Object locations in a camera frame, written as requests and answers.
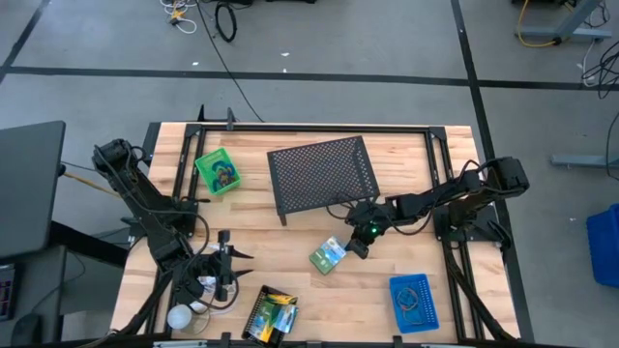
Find blue plastic basket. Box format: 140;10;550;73
389;273;441;334

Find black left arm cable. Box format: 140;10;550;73
178;195;241;311

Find black coiled floor cable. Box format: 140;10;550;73
214;1;239;44

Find white cable with adapter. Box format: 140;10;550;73
191;275;239;314

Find black side monitor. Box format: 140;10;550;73
0;120;67;265

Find grey desk foot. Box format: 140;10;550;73
550;153;619;169

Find yellow looped floor cable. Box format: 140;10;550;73
516;0;565;49

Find black computer mouse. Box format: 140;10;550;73
10;312;44;347

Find green plastic basket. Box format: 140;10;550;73
193;147;243;196

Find round metal cup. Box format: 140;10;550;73
166;304;193;331

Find long black floor cable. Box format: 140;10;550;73
195;0;266;124

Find black perforated metal riser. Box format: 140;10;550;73
266;135;382;227

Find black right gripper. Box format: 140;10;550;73
344;200;398;261

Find black plastic basket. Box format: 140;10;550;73
240;284;300;346

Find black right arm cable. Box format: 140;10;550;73
326;159;487;238

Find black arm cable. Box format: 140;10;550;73
326;159;487;238
178;195;241;311

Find white floor cable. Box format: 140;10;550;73
159;0;198;35

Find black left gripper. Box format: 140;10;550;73
188;229;255;303

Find black tangled floor cables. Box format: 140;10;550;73
579;38;619;101

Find grey desk leg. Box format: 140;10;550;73
519;0;613;43

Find blue floor bin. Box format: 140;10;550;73
585;202;619;289

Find black metal table frame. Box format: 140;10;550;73
126;120;521;345

